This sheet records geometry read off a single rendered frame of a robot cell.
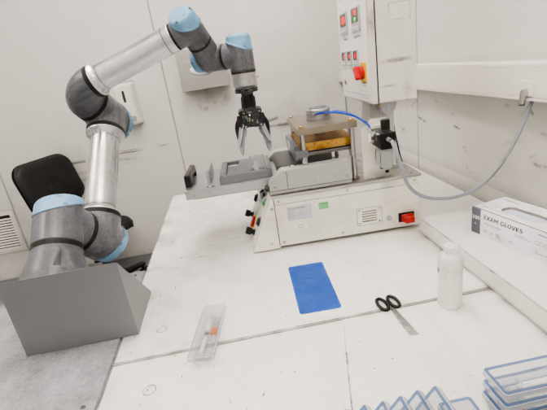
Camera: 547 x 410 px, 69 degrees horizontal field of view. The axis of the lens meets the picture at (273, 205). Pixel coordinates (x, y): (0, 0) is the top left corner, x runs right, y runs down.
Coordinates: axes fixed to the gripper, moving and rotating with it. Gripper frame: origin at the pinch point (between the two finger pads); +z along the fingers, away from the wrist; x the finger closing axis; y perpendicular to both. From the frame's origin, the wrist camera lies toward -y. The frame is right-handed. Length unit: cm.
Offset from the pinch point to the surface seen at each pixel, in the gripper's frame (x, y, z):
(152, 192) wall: -77, -144, 50
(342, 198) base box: 23.5, 17.2, 15.1
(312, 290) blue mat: 9, 43, 29
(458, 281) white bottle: 37, 59, 21
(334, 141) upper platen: 24.2, 10.2, -0.8
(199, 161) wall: -40, -146, 34
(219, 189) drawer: -13.2, 11.0, 8.0
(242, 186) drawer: -5.8, 11.0, 8.4
